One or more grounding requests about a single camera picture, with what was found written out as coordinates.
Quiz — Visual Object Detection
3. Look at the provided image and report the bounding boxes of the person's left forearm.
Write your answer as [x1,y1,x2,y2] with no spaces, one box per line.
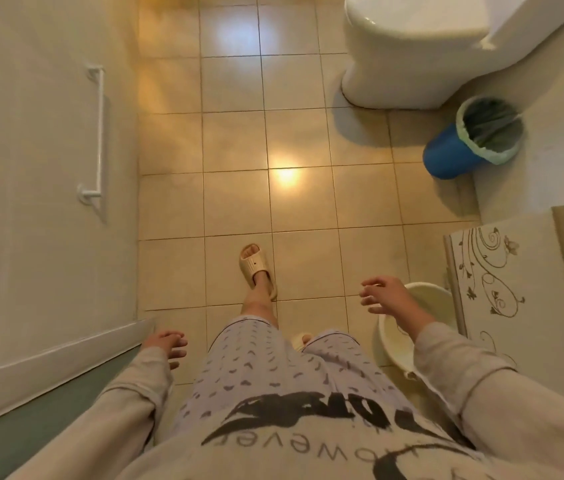
[74,347,175,448]

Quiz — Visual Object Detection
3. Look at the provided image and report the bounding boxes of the person's right forearm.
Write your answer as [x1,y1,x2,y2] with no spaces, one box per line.
[410,321,523,420]

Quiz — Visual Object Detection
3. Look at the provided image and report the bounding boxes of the white plastic basin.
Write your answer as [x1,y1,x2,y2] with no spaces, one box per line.
[373,282,458,381]

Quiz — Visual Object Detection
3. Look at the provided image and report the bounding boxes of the person's left hand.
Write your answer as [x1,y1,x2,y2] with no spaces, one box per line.
[140,330,189,371]

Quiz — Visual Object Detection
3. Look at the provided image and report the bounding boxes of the beige sweater with black print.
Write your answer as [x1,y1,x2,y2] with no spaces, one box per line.
[7,321,564,480]

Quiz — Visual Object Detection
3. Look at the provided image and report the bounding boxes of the heart print shorts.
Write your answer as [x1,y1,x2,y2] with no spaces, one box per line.
[169,316,388,445]

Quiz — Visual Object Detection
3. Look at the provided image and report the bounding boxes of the blue trash bin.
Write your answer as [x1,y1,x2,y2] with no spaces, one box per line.
[422,126,488,181]

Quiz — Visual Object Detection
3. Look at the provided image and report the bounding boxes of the person's left leg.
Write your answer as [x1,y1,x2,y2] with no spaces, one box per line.
[240,271,280,329]

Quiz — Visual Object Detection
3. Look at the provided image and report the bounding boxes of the white door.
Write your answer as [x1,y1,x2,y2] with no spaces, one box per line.
[0,0,158,395]

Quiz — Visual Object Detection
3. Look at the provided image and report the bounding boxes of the person's right hand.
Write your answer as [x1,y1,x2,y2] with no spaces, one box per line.
[359,276,436,341]

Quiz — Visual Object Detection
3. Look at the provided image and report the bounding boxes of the green bin liner bag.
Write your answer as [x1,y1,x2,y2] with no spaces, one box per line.
[456,96,525,164]

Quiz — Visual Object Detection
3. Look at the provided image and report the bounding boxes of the white wall grab bar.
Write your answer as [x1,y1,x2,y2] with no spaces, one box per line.
[77,66,106,201]

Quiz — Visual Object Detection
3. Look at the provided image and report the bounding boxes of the floral print cabinet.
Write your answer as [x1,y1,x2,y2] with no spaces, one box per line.
[443,205,564,395]

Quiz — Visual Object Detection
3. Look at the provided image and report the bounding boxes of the white toilet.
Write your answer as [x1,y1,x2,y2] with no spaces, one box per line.
[341,0,564,111]

